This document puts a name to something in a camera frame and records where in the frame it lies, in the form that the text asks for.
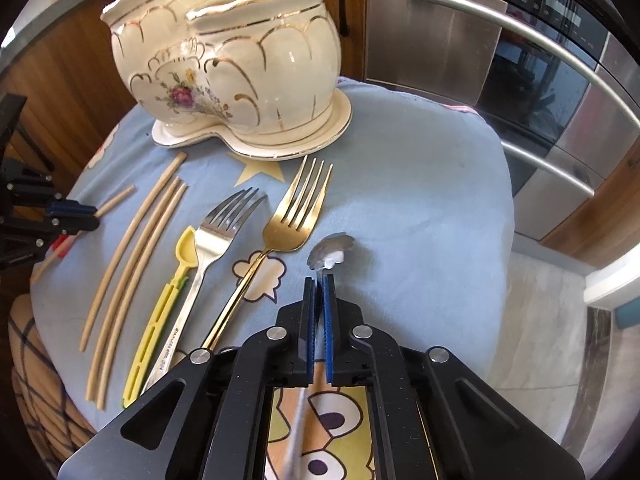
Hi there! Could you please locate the wooden kitchen cabinet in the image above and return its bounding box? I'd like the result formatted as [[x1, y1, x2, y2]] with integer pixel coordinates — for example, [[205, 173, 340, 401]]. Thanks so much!
[[1, 0, 366, 193]]

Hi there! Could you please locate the beige chopstick with red tip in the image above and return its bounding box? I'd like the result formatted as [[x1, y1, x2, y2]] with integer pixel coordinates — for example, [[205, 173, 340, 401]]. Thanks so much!
[[30, 185, 136, 284]]

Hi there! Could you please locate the blue cartoon tablecloth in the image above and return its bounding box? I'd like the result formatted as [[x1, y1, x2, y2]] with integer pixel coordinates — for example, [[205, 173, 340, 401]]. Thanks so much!
[[30, 81, 514, 479]]

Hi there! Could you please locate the yellow green plastic spoon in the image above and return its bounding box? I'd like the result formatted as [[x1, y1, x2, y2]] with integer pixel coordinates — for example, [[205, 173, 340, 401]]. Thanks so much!
[[122, 226, 198, 408]]

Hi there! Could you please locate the plaid checked cloth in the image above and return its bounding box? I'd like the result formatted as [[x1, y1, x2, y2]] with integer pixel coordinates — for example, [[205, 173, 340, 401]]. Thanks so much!
[[8, 294, 96, 479]]

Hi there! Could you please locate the cream ceramic double utensil holder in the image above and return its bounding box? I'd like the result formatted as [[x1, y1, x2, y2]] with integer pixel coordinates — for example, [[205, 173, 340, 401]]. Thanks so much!
[[101, 0, 352, 160]]

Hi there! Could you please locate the gold fork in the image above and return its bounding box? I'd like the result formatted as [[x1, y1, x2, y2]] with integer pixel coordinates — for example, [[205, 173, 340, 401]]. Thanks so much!
[[202, 156, 334, 351]]

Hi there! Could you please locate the stainless steel oven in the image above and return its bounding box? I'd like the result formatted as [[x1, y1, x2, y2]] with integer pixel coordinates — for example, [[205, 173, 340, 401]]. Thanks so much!
[[366, 0, 639, 240]]

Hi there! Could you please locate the silver fork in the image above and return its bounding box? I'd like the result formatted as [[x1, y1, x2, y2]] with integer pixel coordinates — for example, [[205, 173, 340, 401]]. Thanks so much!
[[143, 188, 266, 391]]

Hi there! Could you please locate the silver spoon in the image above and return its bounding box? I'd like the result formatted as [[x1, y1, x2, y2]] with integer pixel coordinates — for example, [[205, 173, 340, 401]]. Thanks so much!
[[280, 232, 355, 479]]

